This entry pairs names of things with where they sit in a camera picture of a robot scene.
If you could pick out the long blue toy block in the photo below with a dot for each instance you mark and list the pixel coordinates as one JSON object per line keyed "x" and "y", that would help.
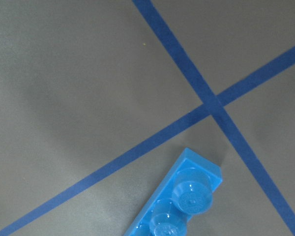
{"x": 186, "y": 190}

